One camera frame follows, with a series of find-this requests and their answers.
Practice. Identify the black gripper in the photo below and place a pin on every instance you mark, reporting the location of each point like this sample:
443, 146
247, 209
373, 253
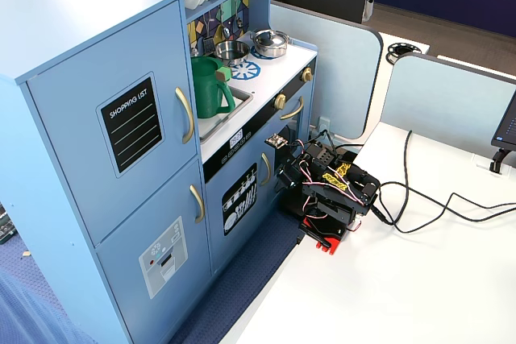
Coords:
288, 175

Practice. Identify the shopping list cabinet door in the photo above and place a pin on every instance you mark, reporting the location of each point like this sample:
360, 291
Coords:
68, 150

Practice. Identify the red robot base clamp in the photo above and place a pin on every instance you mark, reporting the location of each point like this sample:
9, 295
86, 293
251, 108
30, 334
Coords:
328, 245

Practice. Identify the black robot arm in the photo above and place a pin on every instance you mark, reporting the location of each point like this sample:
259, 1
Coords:
342, 195

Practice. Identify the toy oven door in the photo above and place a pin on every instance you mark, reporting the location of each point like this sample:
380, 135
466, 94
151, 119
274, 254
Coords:
295, 126

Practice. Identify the open steel toy pot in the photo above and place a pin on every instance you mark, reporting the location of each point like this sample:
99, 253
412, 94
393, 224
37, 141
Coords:
231, 50

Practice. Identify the ice dispenser print door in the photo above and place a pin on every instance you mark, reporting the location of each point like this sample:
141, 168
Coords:
121, 279

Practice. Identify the blue toy kitchen cabinet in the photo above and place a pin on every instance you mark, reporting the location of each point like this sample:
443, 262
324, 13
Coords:
60, 26

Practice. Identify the gold stove knob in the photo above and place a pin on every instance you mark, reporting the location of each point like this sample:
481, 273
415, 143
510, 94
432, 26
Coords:
279, 101
307, 74

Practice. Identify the dark blue floor mat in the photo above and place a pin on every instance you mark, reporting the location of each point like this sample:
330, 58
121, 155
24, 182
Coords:
250, 263

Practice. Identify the white toy sink basin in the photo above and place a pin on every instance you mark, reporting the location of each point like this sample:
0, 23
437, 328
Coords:
242, 96

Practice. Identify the green plastic pitcher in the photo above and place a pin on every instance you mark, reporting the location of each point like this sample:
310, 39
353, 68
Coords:
205, 90

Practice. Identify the rounded light blue desk divider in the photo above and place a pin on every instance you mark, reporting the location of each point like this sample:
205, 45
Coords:
342, 70

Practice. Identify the lidded steel toy pot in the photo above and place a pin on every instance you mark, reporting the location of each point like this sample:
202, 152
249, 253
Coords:
269, 42

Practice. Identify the hanging toy spatula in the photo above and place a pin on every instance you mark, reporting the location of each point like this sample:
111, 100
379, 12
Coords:
208, 44

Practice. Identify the hanging toy ladle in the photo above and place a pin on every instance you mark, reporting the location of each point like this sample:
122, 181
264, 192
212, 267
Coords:
225, 31

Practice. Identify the black filament spool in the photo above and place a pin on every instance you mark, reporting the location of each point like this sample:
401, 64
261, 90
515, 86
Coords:
403, 50

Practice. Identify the wide light blue desk divider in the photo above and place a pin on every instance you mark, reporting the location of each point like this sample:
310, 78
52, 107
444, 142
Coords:
443, 98

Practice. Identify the black monitor stand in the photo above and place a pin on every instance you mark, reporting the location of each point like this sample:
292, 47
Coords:
499, 158

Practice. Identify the lit computer monitor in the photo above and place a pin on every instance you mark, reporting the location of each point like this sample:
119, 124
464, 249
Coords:
507, 126

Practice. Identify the blue knit cloth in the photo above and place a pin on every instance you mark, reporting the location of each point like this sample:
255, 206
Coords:
28, 312

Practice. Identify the small camera circuit board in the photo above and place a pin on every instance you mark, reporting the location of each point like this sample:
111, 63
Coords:
276, 141

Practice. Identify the white wall socket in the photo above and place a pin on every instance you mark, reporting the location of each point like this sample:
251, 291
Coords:
324, 124

